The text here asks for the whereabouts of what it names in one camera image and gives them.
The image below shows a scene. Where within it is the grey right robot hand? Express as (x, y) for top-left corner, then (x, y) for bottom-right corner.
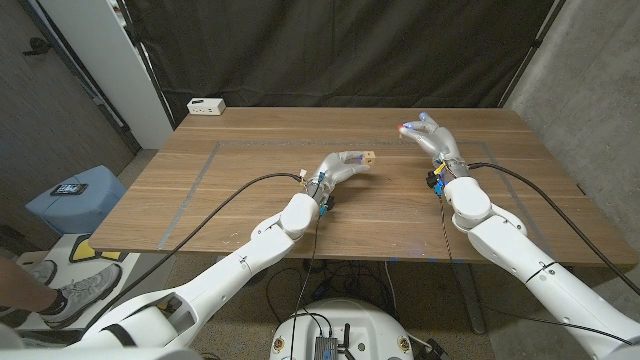
(398, 111), (471, 179)

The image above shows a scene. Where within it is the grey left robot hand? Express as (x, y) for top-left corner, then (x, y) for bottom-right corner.
(305, 150), (372, 201)

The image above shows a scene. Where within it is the black backdrop curtain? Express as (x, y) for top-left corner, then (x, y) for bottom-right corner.
(122, 0), (569, 126)

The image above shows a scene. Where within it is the black backdrop stand pole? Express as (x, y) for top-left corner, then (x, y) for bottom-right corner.
(499, 0), (569, 109)
(114, 0), (176, 130)

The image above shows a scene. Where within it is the white power strip box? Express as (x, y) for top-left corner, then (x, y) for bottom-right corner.
(186, 97), (227, 117)

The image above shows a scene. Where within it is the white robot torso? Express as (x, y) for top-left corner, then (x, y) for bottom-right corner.
(269, 298), (415, 360)

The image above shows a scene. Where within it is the grey table leg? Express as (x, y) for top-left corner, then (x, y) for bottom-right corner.
(452, 262), (487, 335)

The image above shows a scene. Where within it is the grey module on torso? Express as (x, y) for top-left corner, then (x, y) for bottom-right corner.
(313, 335), (340, 360)

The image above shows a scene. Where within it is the white floor platform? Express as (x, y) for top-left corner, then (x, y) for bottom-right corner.
(17, 233), (176, 334)

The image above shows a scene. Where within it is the white pillar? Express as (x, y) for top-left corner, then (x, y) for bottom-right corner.
(37, 0), (174, 150)

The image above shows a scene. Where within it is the blue stool with phone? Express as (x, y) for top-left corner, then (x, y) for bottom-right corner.
(24, 164), (129, 236)

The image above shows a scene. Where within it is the yellow black floor pedal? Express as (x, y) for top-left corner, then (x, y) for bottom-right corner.
(68, 233), (129, 264)

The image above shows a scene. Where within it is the black smartphone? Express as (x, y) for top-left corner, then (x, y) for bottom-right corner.
(49, 182), (90, 197)

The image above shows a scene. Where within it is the grey black sneaker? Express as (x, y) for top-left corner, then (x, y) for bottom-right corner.
(39, 263), (123, 330)
(27, 259), (59, 286)

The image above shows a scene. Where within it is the person's bare leg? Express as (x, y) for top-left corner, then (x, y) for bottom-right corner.
(0, 254), (56, 314)

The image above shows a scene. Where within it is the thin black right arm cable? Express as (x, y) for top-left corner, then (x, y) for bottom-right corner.
(438, 194), (636, 347)

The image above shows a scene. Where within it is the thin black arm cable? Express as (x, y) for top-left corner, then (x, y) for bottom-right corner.
(438, 194), (636, 347)
(288, 212), (324, 360)

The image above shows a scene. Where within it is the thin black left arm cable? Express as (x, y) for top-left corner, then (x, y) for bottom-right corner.
(288, 212), (324, 360)

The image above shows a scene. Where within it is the black floor cable tangle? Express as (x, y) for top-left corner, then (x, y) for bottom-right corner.
(264, 257), (396, 326)

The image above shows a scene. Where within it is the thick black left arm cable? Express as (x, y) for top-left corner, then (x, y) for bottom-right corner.
(84, 172), (306, 331)

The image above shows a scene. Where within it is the black door handle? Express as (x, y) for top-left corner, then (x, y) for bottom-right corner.
(22, 37), (54, 56)

